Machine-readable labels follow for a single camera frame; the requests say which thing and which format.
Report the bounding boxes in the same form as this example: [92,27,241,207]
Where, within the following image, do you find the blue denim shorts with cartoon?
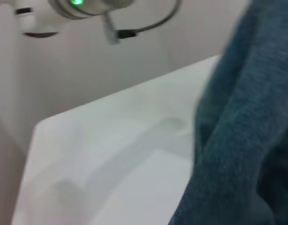
[167,0,288,225]

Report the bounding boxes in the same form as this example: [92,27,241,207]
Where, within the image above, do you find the thin black cable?
[101,0,182,45]

